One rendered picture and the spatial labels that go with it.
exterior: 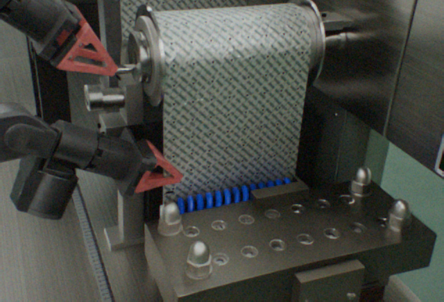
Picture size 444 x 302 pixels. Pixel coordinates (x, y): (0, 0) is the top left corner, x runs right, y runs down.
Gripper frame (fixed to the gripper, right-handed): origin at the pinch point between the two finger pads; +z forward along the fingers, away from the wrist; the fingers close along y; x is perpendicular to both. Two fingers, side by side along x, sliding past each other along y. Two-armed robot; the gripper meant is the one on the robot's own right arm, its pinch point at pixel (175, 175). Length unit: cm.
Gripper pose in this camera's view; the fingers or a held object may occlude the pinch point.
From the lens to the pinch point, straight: 88.4
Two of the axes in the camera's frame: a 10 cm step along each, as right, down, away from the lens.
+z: 7.8, 3.0, 5.4
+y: 3.9, 4.4, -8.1
